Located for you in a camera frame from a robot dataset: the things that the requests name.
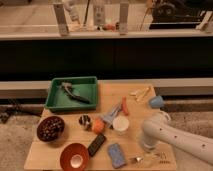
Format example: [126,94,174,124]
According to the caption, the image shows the red bowl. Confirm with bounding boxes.
[60,143,89,171]

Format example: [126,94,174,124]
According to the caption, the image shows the dark tool in tray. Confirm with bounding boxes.
[61,82,90,104]

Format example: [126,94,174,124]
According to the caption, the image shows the small dark patterned cup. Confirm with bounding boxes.
[79,114,92,130]

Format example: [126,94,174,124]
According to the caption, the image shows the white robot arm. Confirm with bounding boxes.
[138,111,213,165]

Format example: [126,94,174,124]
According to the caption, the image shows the orange carrot toy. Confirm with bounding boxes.
[122,97,129,115]

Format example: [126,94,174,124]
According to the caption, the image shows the blue small cup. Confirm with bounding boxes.
[149,95,164,109]

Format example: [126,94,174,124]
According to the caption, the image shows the silver metal fork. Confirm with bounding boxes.
[129,157,144,164]

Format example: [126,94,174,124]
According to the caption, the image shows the blue handled scraper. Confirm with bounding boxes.
[101,103,121,126]

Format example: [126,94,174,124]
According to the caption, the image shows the pale yellow clip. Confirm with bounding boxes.
[130,87,150,102]

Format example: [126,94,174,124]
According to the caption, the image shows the white plastic cup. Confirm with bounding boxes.
[113,116,129,135]

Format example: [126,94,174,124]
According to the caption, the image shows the white cup in red bowl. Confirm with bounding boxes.
[70,154,83,168]

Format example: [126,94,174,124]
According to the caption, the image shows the black remote control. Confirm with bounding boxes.
[88,134,106,157]

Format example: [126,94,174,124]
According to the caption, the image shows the blue sponge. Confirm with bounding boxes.
[107,143,126,169]

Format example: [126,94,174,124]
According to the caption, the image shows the dark bowl with beads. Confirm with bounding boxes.
[37,116,65,142]

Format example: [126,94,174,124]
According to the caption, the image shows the orange fruit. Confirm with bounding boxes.
[92,118,105,134]

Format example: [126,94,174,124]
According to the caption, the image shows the green plastic tray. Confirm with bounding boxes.
[45,76,98,112]

